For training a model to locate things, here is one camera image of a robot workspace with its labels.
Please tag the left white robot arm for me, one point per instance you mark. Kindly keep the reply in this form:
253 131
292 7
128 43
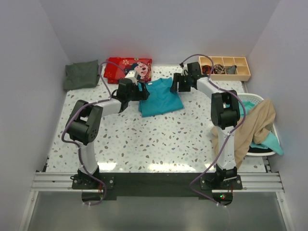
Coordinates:
84 122

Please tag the aluminium frame rail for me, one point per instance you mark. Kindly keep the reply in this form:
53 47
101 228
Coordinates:
252 182

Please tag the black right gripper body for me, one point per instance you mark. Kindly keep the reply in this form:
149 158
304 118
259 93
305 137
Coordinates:
184 85

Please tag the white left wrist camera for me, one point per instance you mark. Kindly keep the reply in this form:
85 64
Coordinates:
132 75

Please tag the folded grey t shirt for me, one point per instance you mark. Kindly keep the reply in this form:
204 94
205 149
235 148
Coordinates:
81 75

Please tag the teal t shirt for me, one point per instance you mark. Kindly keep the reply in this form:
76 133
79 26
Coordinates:
254 131
160 100

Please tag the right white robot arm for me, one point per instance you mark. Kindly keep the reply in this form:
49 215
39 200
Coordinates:
225 114

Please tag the grey rolled sock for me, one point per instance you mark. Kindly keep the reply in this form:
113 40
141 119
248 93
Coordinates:
231 70

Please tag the patterned rolled sock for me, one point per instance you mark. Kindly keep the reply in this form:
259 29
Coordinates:
219 69

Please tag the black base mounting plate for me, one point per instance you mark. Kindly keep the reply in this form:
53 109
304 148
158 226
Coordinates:
110 186

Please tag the white plastic laundry basket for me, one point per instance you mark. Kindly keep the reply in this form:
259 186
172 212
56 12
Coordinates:
257 151

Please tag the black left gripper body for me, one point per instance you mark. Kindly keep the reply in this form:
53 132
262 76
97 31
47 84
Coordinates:
136 95

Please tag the orange black rolled sock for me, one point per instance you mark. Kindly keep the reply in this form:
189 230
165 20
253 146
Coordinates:
206 69

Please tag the beige t shirt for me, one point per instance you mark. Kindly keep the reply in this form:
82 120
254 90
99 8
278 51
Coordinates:
231 147

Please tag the red cartoon folded cloth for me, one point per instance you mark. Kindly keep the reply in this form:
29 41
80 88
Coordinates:
142 66

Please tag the wooden compartment box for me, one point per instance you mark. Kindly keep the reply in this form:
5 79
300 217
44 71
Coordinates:
226 68

